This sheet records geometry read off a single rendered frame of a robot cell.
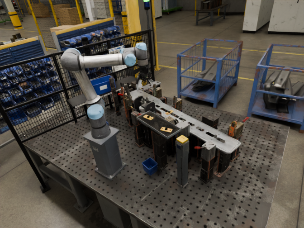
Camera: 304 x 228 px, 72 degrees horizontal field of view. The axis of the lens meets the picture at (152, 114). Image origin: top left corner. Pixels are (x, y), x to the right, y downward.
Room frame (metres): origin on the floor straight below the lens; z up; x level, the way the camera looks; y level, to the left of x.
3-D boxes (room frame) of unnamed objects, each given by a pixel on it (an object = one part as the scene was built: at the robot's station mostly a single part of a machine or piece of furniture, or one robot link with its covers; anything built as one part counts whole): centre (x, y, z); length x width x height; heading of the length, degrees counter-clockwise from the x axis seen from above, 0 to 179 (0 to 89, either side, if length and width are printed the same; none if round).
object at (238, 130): (1.32, -0.67, 0.88); 0.15 x 0.11 x 0.36; 126
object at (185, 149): (1.09, -0.19, 0.92); 0.08 x 0.08 x 0.44; 36
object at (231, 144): (1.67, -0.19, 1.00); 1.38 x 0.22 x 0.02; 36
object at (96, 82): (2.27, 0.56, 1.09); 0.30 x 0.17 x 0.13; 119
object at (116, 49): (2.57, 0.36, 1.30); 0.23 x 0.02 x 0.31; 126
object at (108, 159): (1.33, 0.42, 0.90); 0.21 x 0.21 x 0.40; 52
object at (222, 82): (3.85, -1.22, 0.47); 1.20 x 0.80 x 0.95; 141
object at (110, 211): (1.33, 0.42, 0.33); 0.31 x 0.31 x 0.66; 52
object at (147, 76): (1.51, 0.02, 1.50); 0.09 x 0.08 x 0.12; 41
